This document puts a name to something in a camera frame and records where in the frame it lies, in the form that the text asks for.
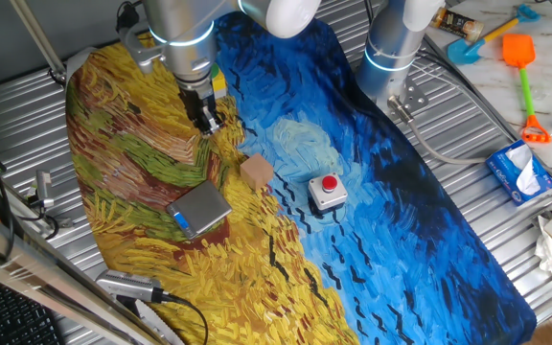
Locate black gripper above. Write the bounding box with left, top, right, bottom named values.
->
left=178, top=85, right=225, bottom=138

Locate wooden cube block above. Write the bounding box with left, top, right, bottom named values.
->
left=240, top=152, right=275, bottom=192

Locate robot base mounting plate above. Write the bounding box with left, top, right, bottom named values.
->
left=376, top=79, right=430, bottom=119

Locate silver digital pocket scale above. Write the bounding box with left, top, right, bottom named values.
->
left=165, top=179, right=234, bottom=241

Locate yellow box green push button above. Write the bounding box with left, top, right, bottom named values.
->
left=210, top=61, right=229, bottom=100

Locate grey box red push button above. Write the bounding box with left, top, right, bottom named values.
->
left=308, top=172, right=349, bottom=215

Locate grey metal rod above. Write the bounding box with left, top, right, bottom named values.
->
left=10, top=0, right=69, bottom=86

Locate painted blue yellow cloth mat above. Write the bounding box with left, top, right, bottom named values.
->
left=64, top=4, right=539, bottom=345

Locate brown labelled bottle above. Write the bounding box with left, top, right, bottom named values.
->
left=428, top=7, right=486, bottom=43

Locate black keyboard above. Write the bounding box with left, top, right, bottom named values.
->
left=0, top=280, right=65, bottom=345

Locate blue tissue box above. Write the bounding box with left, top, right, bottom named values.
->
left=485, top=139, right=552, bottom=207

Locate metal wrist camera bracket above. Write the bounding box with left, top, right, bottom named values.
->
left=118, top=26, right=167, bottom=76

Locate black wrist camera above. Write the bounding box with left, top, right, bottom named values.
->
left=115, top=2, right=141, bottom=33

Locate silver ribbed camera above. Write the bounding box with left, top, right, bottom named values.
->
left=95, top=268, right=165, bottom=304

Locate black camera cable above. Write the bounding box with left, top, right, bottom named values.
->
left=160, top=291, right=210, bottom=345

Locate white serrated bracket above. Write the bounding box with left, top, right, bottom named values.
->
left=131, top=297, right=186, bottom=345

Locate grey corrugated hose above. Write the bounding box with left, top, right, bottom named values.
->
left=387, top=94, right=491, bottom=167

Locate aluminium frame bar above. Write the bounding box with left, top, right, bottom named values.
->
left=0, top=198, right=162, bottom=345

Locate black arm base cable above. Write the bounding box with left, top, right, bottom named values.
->
left=419, top=35, right=521, bottom=143

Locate blue toy shovel yellow handle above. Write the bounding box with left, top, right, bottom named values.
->
left=447, top=3, right=541, bottom=66

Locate orange toy rake green handle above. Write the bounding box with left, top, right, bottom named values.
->
left=501, top=33, right=552, bottom=145

